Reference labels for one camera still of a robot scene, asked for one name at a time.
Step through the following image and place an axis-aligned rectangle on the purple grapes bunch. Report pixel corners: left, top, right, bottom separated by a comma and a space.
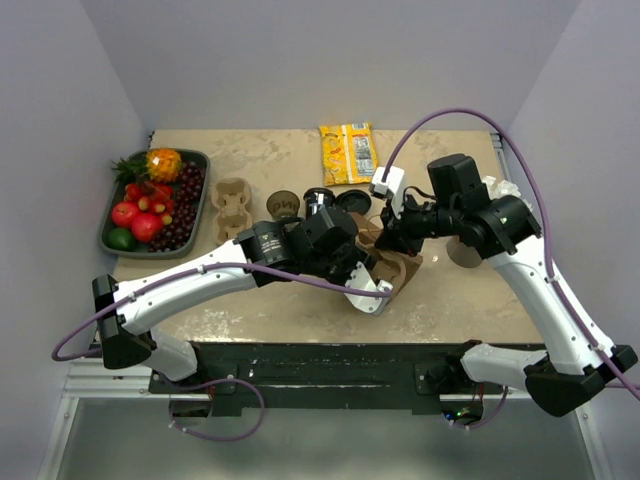
149, 162, 206, 253

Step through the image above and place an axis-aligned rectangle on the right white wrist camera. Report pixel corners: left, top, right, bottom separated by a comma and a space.
369, 166, 408, 218

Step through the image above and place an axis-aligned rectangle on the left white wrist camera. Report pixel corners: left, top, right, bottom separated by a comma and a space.
344, 262, 393, 316

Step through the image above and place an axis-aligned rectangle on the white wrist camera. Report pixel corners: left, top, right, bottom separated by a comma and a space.
344, 262, 393, 316
369, 166, 408, 218

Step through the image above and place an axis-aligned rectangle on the grey straw holder cup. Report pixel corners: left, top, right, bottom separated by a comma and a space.
446, 237, 483, 269

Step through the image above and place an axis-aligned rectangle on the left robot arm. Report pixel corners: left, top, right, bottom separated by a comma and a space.
98, 207, 392, 392

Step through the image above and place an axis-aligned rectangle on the small red fruits cluster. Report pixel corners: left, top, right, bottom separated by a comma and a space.
124, 182, 174, 225

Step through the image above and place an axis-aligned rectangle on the brown paper bag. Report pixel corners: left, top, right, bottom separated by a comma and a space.
350, 212, 423, 302

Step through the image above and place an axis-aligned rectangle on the aluminium frame rail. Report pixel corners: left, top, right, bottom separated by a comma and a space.
62, 355, 594, 401

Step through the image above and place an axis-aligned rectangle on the red apple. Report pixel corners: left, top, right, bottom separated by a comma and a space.
130, 213, 164, 243
111, 201, 142, 228

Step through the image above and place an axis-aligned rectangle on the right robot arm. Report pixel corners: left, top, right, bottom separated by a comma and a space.
369, 154, 638, 417

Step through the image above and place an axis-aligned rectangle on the black fruit tray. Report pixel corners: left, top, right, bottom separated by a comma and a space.
98, 147, 210, 259

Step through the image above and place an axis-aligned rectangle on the orange toy pineapple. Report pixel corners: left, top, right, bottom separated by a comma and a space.
145, 148, 182, 183

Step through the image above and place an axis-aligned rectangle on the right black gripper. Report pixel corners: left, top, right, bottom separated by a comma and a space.
376, 188, 461, 257

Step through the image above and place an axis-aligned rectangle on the cardboard cup carrier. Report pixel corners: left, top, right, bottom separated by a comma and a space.
211, 177, 253, 245

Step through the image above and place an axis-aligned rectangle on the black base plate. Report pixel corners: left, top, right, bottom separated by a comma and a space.
147, 342, 557, 419

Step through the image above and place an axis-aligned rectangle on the green lime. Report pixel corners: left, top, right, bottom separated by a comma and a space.
107, 227, 137, 252

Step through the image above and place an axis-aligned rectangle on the dark coffee cup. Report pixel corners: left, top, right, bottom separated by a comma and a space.
303, 187, 336, 218
266, 190, 301, 220

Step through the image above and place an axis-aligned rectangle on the yellow snack bag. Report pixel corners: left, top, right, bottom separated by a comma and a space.
319, 122, 379, 187

